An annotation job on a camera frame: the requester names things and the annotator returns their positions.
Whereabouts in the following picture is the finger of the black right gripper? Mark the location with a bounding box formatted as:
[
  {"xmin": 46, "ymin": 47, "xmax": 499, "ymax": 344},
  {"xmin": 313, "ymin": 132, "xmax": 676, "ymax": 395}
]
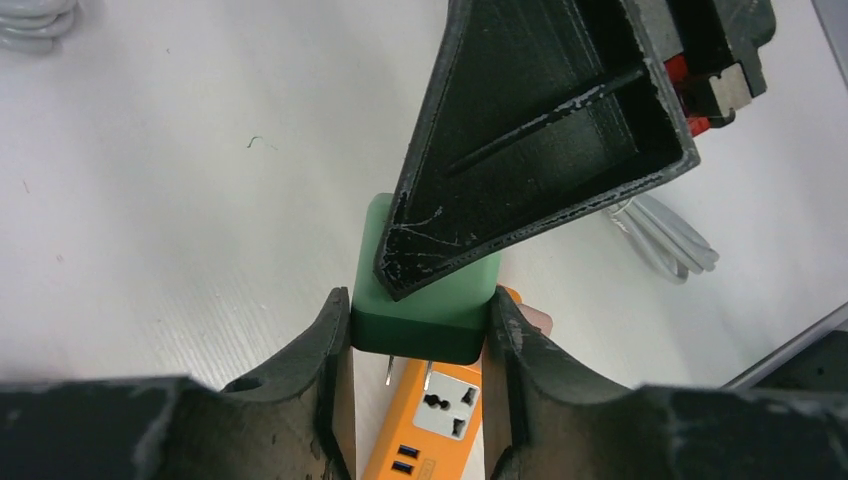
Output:
[{"xmin": 374, "ymin": 1, "xmax": 700, "ymax": 300}]

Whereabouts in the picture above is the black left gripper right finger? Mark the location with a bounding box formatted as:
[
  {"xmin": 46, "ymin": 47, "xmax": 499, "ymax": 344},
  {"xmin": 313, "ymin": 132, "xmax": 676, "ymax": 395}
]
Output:
[{"xmin": 482, "ymin": 289, "xmax": 847, "ymax": 479}]

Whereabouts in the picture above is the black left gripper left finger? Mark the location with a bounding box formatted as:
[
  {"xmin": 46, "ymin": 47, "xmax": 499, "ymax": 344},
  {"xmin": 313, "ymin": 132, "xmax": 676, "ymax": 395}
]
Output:
[{"xmin": 1, "ymin": 288, "xmax": 356, "ymax": 479}]

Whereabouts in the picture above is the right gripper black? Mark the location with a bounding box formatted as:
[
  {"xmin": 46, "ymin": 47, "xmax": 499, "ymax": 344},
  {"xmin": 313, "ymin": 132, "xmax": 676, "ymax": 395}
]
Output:
[{"xmin": 625, "ymin": 1, "xmax": 777, "ymax": 137}]

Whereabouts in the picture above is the pink adapter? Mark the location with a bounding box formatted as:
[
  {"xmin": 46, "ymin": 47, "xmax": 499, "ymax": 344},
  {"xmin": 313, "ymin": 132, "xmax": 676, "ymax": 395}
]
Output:
[{"xmin": 519, "ymin": 304, "xmax": 553, "ymax": 336}]

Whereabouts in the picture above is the orange power strip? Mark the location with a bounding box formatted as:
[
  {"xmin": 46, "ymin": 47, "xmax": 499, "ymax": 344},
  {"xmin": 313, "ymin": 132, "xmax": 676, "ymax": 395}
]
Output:
[{"xmin": 360, "ymin": 284, "xmax": 525, "ymax": 480}]

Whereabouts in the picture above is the green adapter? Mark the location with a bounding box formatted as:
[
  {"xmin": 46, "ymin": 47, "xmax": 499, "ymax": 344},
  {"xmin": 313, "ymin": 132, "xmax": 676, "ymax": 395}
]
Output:
[{"xmin": 351, "ymin": 193, "xmax": 501, "ymax": 365}]

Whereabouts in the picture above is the grey coiled cable right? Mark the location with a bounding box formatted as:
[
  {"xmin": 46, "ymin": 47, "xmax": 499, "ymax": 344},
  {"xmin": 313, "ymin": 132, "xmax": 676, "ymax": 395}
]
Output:
[{"xmin": 601, "ymin": 192, "xmax": 721, "ymax": 286}]

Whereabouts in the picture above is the grey coiled cable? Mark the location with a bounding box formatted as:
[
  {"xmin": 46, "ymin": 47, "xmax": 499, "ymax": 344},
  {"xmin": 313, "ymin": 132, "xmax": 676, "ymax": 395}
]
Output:
[
  {"xmin": 0, "ymin": 0, "xmax": 82, "ymax": 56},
  {"xmin": 601, "ymin": 192, "xmax": 721, "ymax": 286}
]

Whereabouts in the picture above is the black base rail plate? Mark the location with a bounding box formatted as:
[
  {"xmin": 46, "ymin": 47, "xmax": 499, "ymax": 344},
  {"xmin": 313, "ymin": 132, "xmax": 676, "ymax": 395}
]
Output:
[{"xmin": 725, "ymin": 305, "xmax": 847, "ymax": 394}]

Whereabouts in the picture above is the grey coiled cable centre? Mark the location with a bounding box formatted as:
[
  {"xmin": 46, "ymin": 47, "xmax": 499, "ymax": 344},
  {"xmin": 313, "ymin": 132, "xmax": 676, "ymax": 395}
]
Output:
[{"xmin": 0, "ymin": 0, "xmax": 82, "ymax": 56}]

